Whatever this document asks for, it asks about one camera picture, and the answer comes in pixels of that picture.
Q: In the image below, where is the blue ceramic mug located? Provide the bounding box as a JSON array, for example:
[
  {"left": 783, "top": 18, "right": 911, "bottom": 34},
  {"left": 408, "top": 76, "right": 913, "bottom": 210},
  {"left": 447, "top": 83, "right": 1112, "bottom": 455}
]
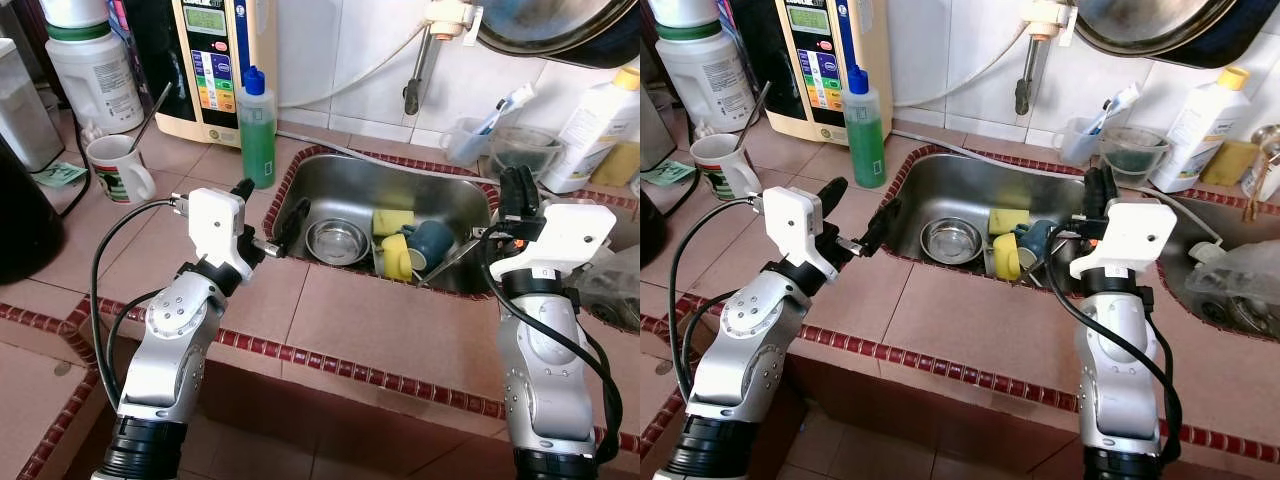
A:
[
  {"left": 1015, "top": 220, "right": 1059, "bottom": 269},
  {"left": 403, "top": 220, "right": 456, "bottom": 273}
]

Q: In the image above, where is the round steel bowl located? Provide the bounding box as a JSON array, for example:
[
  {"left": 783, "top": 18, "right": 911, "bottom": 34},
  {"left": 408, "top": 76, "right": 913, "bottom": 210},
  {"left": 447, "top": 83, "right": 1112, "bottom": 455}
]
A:
[
  {"left": 920, "top": 217, "right": 983, "bottom": 266},
  {"left": 305, "top": 218, "right": 371, "bottom": 267}
]

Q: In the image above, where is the yellow plastic bowl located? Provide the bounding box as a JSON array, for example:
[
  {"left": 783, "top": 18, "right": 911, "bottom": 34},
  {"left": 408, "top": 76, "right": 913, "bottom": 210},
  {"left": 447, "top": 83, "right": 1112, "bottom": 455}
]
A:
[
  {"left": 993, "top": 232, "right": 1023, "bottom": 281},
  {"left": 380, "top": 233, "right": 413, "bottom": 283}
]

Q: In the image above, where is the steel kitchen faucet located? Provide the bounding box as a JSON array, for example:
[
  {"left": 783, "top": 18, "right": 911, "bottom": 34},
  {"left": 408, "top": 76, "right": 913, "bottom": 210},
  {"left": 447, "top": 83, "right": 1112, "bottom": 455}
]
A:
[{"left": 1243, "top": 123, "right": 1280, "bottom": 223}]

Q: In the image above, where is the clear plastic small bucket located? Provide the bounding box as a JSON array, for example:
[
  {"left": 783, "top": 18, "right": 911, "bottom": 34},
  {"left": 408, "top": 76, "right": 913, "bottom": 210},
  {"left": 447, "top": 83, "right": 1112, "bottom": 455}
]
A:
[
  {"left": 1098, "top": 125, "right": 1171, "bottom": 186},
  {"left": 490, "top": 125, "right": 563, "bottom": 183}
]

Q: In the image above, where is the green liquid soap bottle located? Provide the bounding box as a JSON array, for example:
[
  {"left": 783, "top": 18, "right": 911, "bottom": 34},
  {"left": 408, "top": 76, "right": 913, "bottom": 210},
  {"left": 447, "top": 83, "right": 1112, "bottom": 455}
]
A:
[
  {"left": 843, "top": 65, "right": 888, "bottom": 189},
  {"left": 237, "top": 67, "right": 278, "bottom": 189}
]

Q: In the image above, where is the clear toothbrush cup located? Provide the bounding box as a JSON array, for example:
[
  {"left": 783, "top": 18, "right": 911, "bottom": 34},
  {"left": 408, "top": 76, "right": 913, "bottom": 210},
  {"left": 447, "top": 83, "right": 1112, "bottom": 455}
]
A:
[
  {"left": 1057, "top": 117, "right": 1106, "bottom": 166},
  {"left": 443, "top": 117, "right": 496, "bottom": 168}
]

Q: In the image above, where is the white bottle yellow cap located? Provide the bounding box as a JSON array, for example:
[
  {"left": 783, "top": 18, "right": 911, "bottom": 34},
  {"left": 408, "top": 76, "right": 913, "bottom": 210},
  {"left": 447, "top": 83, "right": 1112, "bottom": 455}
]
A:
[
  {"left": 1150, "top": 65, "right": 1251, "bottom": 194},
  {"left": 540, "top": 67, "right": 641, "bottom": 194}
]

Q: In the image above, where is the dark yellow sponge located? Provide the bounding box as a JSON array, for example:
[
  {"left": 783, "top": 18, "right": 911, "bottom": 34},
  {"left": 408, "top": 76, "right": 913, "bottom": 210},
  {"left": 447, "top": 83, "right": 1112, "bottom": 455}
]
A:
[
  {"left": 590, "top": 140, "right": 641, "bottom": 188},
  {"left": 1200, "top": 140, "right": 1261, "bottom": 188}
]

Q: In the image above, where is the blue white toothbrush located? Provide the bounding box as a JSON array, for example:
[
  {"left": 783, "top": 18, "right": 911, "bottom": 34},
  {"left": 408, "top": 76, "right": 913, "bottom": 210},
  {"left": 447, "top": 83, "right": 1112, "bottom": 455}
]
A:
[
  {"left": 478, "top": 83, "right": 536, "bottom": 136},
  {"left": 1090, "top": 83, "right": 1141, "bottom": 136}
]

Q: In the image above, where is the white printed mug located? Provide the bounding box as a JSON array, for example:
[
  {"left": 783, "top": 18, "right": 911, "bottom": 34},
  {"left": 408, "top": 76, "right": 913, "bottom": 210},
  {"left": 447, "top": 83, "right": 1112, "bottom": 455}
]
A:
[
  {"left": 87, "top": 135, "right": 158, "bottom": 206},
  {"left": 690, "top": 133, "right": 763, "bottom": 201}
]

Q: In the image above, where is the thin steel stirrer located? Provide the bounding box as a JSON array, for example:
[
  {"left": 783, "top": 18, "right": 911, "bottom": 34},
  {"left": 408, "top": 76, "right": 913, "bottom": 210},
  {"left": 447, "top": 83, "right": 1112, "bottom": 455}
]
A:
[
  {"left": 130, "top": 82, "right": 173, "bottom": 151},
  {"left": 735, "top": 82, "right": 771, "bottom": 146}
]

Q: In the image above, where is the clear plastic bag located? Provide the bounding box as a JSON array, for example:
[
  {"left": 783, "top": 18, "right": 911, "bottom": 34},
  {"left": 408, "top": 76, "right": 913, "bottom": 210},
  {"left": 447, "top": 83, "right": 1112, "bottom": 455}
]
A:
[
  {"left": 575, "top": 245, "right": 641, "bottom": 326},
  {"left": 1185, "top": 240, "right": 1280, "bottom": 336}
]

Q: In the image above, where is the beige water purifier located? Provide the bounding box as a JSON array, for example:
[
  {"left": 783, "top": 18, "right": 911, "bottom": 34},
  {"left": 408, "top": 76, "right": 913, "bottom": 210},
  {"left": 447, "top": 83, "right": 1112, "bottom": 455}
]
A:
[
  {"left": 108, "top": 0, "right": 279, "bottom": 148},
  {"left": 725, "top": 0, "right": 893, "bottom": 146}
]

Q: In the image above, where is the black kettle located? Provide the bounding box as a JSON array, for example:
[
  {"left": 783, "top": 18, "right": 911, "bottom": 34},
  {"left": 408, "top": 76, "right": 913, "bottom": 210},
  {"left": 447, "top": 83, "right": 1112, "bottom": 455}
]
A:
[
  {"left": 0, "top": 135, "right": 66, "bottom": 286},
  {"left": 640, "top": 185, "right": 669, "bottom": 269}
]

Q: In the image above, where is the green paper packet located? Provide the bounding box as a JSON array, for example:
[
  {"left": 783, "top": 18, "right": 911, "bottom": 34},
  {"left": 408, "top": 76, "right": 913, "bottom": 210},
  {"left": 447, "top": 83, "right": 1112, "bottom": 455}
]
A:
[
  {"left": 640, "top": 160, "right": 698, "bottom": 188},
  {"left": 38, "top": 160, "right": 89, "bottom": 189}
]

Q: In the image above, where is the grey steel container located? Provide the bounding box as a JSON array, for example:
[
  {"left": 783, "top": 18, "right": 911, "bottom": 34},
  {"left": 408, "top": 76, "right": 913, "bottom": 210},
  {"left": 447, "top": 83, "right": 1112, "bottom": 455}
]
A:
[
  {"left": 640, "top": 80, "right": 673, "bottom": 156},
  {"left": 0, "top": 38, "right": 63, "bottom": 173}
]

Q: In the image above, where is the large white plastic jug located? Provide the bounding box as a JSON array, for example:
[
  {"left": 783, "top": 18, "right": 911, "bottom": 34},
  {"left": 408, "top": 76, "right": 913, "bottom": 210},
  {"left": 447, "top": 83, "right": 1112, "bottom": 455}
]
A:
[
  {"left": 40, "top": 0, "right": 144, "bottom": 134},
  {"left": 650, "top": 0, "right": 758, "bottom": 133}
]

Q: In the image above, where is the hanging black steel pan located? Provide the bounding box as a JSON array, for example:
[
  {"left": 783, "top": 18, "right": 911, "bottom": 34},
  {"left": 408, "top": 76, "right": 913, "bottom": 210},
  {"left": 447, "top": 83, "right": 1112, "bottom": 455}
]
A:
[
  {"left": 1075, "top": 0, "right": 1280, "bottom": 69},
  {"left": 475, "top": 0, "right": 641, "bottom": 69}
]

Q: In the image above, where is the white tap filter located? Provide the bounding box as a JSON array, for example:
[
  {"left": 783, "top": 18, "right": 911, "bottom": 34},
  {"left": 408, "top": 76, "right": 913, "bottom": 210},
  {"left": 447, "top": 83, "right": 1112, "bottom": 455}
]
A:
[
  {"left": 1020, "top": 0, "right": 1079, "bottom": 43},
  {"left": 425, "top": 0, "right": 483, "bottom": 43}
]

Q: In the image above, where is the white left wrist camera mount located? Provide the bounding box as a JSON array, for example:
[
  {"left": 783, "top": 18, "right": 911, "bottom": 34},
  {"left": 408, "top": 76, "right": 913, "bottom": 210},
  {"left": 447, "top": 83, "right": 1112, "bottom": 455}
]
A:
[
  {"left": 187, "top": 187, "right": 256, "bottom": 281},
  {"left": 762, "top": 187, "right": 831, "bottom": 281}
]

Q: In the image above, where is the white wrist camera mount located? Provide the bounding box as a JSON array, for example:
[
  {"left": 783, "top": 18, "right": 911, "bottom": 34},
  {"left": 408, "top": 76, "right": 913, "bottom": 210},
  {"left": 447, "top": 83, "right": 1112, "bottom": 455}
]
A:
[
  {"left": 1070, "top": 200, "right": 1178, "bottom": 281},
  {"left": 187, "top": 187, "right": 256, "bottom": 281},
  {"left": 488, "top": 203, "right": 618, "bottom": 283},
  {"left": 762, "top": 187, "right": 831, "bottom": 281}
]

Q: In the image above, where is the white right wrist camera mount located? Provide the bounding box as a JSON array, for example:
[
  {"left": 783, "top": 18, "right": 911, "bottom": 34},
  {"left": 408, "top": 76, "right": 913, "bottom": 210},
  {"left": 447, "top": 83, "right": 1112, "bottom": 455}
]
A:
[
  {"left": 488, "top": 203, "right": 618, "bottom": 283},
  {"left": 1070, "top": 200, "right": 1178, "bottom": 281}
]

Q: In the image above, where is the white hose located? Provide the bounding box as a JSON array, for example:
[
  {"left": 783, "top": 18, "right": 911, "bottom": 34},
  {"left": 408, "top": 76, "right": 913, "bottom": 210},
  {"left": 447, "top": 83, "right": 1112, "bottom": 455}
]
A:
[
  {"left": 275, "top": 130, "right": 501, "bottom": 191},
  {"left": 890, "top": 130, "right": 1226, "bottom": 246}
]

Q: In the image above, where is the steel wall tap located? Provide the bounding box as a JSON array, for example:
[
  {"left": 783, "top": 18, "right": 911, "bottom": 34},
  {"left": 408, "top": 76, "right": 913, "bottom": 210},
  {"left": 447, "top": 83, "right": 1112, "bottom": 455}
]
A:
[
  {"left": 403, "top": 25, "right": 436, "bottom": 116},
  {"left": 1013, "top": 38, "right": 1046, "bottom": 116}
]

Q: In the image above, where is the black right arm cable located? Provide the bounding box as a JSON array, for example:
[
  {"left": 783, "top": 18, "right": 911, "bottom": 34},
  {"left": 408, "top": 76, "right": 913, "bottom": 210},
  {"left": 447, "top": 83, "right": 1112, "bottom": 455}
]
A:
[
  {"left": 478, "top": 250, "right": 626, "bottom": 466},
  {"left": 1045, "top": 250, "right": 1186, "bottom": 466}
]

